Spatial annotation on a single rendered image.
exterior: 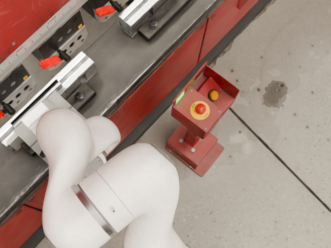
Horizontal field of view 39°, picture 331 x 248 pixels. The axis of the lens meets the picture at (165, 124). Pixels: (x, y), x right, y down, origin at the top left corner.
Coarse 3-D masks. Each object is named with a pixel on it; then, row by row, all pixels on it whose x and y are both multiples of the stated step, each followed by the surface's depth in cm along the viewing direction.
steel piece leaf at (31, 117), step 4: (40, 104) 149; (36, 108) 148; (40, 108) 148; (44, 108) 148; (32, 112) 148; (36, 112) 148; (40, 112) 148; (44, 112) 148; (28, 116) 148; (32, 116) 148; (36, 116) 148; (40, 116) 148; (24, 120) 147; (28, 120) 147; (32, 120) 147; (28, 124) 147
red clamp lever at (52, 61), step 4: (60, 52) 125; (64, 52) 125; (52, 56) 123; (56, 56) 123; (60, 56) 124; (64, 56) 125; (68, 56) 125; (44, 60) 120; (48, 60) 120; (52, 60) 121; (56, 60) 122; (60, 60) 123; (64, 60) 126; (68, 60) 126; (40, 64) 119; (44, 64) 119; (48, 64) 120; (52, 64) 121; (56, 64) 123; (44, 68) 119
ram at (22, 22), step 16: (0, 0) 93; (16, 0) 97; (32, 0) 101; (48, 0) 106; (64, 0) 112; (80, 0) 118; (0, 16) 96; (16, 16) 101; (32, 16) 106; (48, 16) 111; (64, 16) 117; (0, 32) 100; (16, 32) 105; (32, 32) 111; (48, 32) 117; (0, 48) 105; (16, 48) 110; (32, 48) 116; (0, 64) 110; (16, 64) 115; (0, 80) 114
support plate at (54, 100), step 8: (48, 96) 150; (56, 96) 150; (48, 104) 149; (56, 104) 149; (64, 104) 149; (16, 128) 147; (24, 128) 147; (24, 136) 146; (32, 136) 146; (32, 144) 146; (40, 152) 145
